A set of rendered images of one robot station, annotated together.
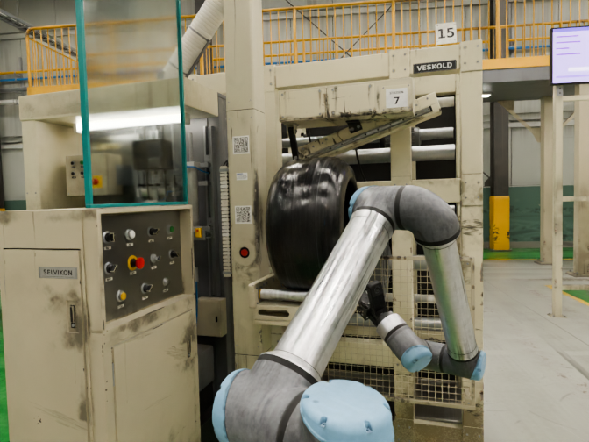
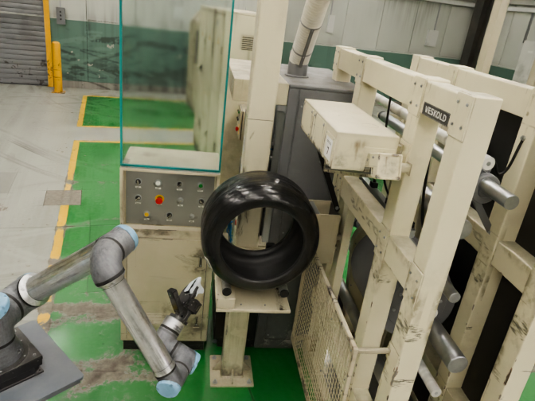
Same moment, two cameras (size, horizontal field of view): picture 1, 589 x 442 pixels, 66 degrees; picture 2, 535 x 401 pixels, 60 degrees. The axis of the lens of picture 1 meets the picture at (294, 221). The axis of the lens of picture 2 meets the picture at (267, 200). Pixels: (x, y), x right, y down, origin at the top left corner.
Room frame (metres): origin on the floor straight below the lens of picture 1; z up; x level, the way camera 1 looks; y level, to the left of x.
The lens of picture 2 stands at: (0.97, -1.89, 2.18)
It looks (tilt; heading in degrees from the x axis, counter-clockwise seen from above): 23 degrees down; 62
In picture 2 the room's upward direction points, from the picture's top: 7 degrees clockwise
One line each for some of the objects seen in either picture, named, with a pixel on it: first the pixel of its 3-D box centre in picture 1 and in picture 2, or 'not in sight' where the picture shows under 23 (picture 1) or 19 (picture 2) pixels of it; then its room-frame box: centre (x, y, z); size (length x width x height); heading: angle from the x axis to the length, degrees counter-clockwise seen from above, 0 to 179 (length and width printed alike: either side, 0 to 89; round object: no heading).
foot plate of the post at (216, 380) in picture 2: not in sight; (231, 368); (1.95, 0.19, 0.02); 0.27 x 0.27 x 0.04; 72
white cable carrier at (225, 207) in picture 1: (228, 221); not in sight; (1.95, 0.29, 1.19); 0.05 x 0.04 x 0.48; 162
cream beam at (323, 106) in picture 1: (347, 105); (342, 132); (2.14, -0.26, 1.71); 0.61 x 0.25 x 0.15; 72
